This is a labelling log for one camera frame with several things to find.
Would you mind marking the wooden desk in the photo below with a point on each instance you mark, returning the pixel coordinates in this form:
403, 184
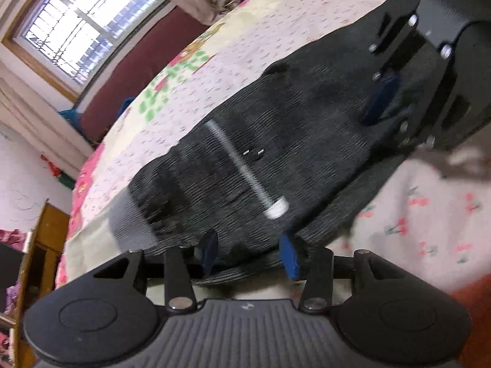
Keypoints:
46, 245

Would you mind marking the red green hanging decoration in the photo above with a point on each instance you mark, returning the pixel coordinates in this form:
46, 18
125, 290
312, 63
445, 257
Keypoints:
57, 170

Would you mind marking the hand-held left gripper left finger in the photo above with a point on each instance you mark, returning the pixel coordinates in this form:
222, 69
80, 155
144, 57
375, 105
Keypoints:
209, 253

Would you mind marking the person's right hand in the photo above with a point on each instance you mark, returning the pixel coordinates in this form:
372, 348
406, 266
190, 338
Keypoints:
468, 161

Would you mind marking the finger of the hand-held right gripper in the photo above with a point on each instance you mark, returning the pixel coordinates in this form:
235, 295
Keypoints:
425, 115
381, 97

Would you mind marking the pink cartoon print bed sheet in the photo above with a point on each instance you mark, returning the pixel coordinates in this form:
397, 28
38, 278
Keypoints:
230, 69

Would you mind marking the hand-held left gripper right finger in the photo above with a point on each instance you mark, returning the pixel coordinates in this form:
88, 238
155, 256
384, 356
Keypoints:
289, 257

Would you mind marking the black rectangular object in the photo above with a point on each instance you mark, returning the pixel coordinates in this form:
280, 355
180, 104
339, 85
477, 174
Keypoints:
9, 272

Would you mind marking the dark grey checked pants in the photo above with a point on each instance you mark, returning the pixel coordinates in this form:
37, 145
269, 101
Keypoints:
299, 134

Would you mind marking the light green cloth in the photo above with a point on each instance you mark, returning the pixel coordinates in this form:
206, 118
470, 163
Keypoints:
88, 245

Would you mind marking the window with wooden frame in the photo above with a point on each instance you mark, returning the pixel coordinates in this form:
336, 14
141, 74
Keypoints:
84, 23

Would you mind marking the maroon padded headboard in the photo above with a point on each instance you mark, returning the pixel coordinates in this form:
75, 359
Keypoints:
134, 76

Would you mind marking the blue cloth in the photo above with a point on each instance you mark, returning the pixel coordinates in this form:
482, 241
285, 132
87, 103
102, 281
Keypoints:
71, 119
126, 103

